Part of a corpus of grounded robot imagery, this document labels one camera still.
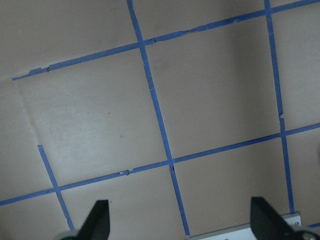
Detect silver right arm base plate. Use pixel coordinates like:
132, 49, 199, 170
189, 211, 303, 240

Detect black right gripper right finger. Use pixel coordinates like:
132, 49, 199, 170
250, 197, 292, 240

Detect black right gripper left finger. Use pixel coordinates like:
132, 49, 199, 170
76, 199, 111, 240

